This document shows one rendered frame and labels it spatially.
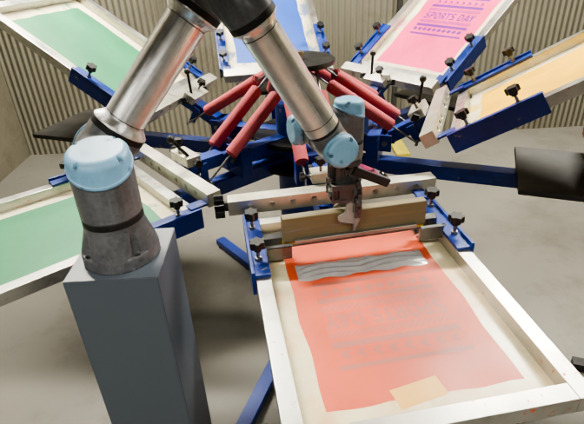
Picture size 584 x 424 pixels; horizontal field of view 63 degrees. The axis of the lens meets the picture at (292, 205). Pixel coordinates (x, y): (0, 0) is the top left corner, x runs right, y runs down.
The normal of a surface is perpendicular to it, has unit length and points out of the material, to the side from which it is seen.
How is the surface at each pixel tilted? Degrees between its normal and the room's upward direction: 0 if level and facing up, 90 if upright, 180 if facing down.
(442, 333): 0
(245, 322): 0
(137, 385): 90
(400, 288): 0
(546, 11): 90
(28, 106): 90
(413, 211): 89
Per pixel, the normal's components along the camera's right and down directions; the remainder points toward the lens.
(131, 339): 0.04, 0.49
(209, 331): -0.04, -0.87
